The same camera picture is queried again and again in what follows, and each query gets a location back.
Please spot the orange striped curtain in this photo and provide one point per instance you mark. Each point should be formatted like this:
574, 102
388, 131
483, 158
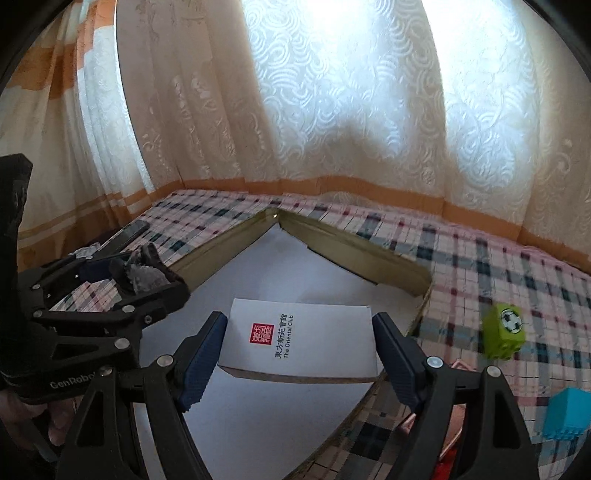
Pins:
69, 138

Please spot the white box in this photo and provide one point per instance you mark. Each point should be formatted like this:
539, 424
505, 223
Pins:
314, 341

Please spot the plaid tablecloth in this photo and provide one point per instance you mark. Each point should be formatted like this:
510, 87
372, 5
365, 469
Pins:
485, 267

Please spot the cream lace curtain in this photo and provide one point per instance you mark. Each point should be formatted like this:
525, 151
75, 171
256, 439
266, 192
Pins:
346, 115

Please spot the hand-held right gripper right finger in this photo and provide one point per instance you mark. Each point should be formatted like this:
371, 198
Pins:
397, 369

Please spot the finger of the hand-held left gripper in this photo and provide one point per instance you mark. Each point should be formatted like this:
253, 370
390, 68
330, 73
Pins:
138, 309
99, 268

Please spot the small red object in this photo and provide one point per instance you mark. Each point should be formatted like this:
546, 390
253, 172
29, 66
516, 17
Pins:
444, 468

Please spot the pink rectangular object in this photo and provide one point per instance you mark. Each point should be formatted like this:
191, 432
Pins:
455, 415

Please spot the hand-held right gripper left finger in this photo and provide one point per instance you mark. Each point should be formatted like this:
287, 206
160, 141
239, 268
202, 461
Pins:
201, 369

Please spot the green toy cube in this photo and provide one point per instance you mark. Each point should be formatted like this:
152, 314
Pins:
501, 332

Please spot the black smartphone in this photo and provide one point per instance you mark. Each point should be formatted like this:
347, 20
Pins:
127, 233

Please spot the person's left hand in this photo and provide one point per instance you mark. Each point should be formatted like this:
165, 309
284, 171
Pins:
27, 422

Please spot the shallow cardboard tray box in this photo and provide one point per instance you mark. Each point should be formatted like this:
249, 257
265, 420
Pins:
277, 277

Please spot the blue toy block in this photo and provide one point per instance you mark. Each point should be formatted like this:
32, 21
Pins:
568, 415

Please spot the patterned grey cloth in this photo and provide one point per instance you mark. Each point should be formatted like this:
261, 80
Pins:
85, 252

